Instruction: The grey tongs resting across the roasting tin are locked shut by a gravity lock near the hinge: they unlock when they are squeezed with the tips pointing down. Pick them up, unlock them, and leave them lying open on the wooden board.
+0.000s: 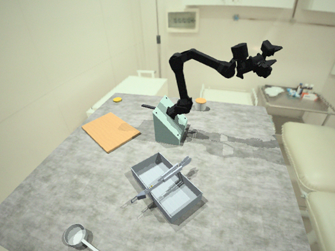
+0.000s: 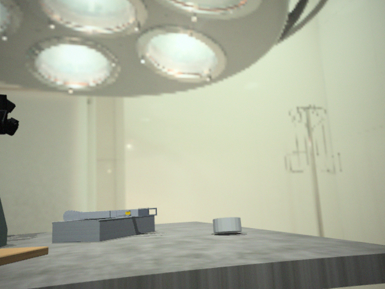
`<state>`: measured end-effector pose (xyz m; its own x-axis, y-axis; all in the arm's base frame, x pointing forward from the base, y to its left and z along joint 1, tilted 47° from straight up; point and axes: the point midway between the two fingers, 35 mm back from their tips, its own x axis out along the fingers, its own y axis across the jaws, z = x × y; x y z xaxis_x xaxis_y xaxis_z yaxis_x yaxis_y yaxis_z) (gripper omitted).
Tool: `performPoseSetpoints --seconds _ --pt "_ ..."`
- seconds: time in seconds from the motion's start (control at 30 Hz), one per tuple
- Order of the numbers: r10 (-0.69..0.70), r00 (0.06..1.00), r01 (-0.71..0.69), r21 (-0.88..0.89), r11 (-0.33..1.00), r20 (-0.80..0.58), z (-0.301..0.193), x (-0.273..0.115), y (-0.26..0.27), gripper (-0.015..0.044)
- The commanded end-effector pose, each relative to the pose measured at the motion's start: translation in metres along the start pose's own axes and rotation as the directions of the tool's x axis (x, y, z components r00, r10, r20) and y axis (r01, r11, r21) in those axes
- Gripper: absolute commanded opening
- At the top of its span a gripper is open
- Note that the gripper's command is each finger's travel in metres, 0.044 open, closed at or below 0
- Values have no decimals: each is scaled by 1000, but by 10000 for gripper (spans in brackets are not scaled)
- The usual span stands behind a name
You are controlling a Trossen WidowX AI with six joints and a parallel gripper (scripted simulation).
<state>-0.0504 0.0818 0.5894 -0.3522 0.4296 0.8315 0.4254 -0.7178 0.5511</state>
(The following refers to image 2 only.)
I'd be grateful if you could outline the grey short cylinder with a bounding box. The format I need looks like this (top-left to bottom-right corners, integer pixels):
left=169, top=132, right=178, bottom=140
left=212, top=217, right=242, bottom=234

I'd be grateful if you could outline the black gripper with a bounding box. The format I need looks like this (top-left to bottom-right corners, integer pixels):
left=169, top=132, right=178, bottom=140
left=7, top=99, right=16, bottom=114

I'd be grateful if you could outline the light wooden board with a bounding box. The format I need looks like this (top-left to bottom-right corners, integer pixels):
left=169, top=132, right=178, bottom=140
left=0, top=246, right=48, bottom=265

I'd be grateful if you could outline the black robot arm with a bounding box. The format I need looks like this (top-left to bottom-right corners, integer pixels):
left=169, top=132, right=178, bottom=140
left=0, top=95, right=19, bottom=136

